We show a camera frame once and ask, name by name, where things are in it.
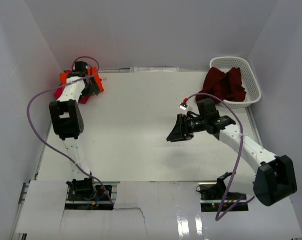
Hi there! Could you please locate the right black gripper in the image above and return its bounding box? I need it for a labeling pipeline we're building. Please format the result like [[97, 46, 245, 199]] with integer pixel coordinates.
[[166, 113, 207, 142]]

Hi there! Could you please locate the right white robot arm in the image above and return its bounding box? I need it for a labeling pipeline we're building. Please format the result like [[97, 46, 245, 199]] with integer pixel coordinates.
[[166, 98, 297, 206]]

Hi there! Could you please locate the folded pink t shirt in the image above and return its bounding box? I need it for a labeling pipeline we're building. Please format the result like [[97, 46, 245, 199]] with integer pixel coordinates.
[[54, 70, 89, 104]]

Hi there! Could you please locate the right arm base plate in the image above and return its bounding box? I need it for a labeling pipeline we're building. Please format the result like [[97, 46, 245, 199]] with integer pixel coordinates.
[[195, 172, 247, 202]]

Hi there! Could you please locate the dark red t shirt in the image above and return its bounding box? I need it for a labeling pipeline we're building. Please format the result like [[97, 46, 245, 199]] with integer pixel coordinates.
[[200, 67, 246, 102]]

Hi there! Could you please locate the orange t shirt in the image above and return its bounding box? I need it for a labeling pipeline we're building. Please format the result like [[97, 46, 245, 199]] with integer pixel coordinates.
[[67, 67, 104, 95]]

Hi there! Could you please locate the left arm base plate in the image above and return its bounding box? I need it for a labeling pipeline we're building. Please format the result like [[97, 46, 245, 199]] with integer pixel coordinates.
[[67, 185, 109, 202]]

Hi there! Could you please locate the white plastic basket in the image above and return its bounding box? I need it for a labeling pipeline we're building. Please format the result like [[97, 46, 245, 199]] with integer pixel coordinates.
[[209, 56, 261, 109]]

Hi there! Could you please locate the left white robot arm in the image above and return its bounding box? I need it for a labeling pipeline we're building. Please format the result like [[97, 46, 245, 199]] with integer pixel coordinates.
[[49, 61, 103, 200]]

